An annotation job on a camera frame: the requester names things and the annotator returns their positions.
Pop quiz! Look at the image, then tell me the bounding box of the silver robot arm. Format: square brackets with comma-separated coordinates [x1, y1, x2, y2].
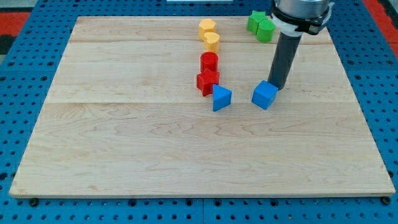
[270, 0, 335, 37]

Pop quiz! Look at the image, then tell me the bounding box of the blue triangle block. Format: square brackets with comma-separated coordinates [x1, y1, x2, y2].
[213, 84, 232, 111]

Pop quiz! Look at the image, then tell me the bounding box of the red star block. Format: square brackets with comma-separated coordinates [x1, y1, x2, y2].
[197, 68, 220, 96]

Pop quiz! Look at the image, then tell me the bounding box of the red cylinder block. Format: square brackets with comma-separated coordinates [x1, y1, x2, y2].
[200, 52, 219, 72]

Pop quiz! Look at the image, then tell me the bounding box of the blue cube block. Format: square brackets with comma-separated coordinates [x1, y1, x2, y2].
[251, 80, 278, 110]

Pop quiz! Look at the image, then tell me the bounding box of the yellow heart block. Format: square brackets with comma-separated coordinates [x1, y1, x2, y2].
[204, 32, 220, 54]

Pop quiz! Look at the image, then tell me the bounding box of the light wooden board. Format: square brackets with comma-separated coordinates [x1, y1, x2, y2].
[9, 16, 396, 198]

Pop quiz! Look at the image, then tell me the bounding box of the yellow hexagon block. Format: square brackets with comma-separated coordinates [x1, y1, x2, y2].
[198, 19, 216, 40]

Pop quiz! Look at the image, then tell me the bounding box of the green cylinder block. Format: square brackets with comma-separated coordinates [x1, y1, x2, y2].
[256, 20, 275, 43]

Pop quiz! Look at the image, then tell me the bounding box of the green star block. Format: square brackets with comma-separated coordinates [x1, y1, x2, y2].
[247, 11, 267, 34]

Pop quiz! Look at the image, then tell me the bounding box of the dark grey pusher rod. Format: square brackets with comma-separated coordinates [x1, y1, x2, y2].
[267, 32, 302, 90]

